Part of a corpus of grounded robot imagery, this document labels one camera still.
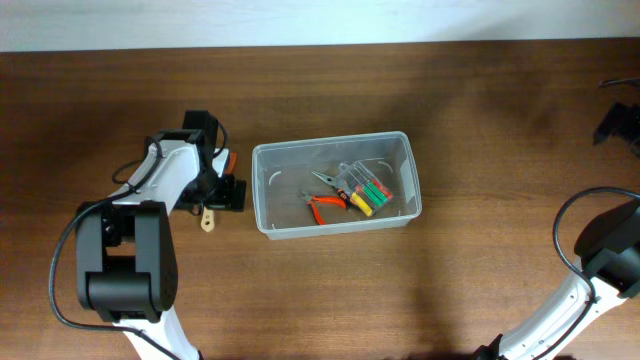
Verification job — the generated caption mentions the small red-handled pliers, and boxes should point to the small red-handled pliers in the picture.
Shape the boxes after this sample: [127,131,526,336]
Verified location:
[299,192,347,225]

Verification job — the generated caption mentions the screwdriver set clear case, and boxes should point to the screwdriver set clear case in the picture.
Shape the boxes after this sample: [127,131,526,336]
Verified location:
[337,161,394,217]

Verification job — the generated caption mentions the orange scraper wooden handle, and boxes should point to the orange scraper wooden handle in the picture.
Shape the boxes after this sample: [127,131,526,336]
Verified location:
[201,150,237,232]

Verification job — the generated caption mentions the orange black long-nose pliers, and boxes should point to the orange black long-nose pliers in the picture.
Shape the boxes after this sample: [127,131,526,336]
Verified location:
[312,171,355,207]

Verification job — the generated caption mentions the clear plastic container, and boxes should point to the clear plastic container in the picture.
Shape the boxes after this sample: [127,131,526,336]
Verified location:
[252,131,422,240]

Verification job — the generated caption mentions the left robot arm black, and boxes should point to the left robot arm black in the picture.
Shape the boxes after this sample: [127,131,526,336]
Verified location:
[73,110,247,359]

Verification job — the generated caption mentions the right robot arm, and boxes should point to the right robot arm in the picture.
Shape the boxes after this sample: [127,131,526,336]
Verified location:
[472,187,639,359]

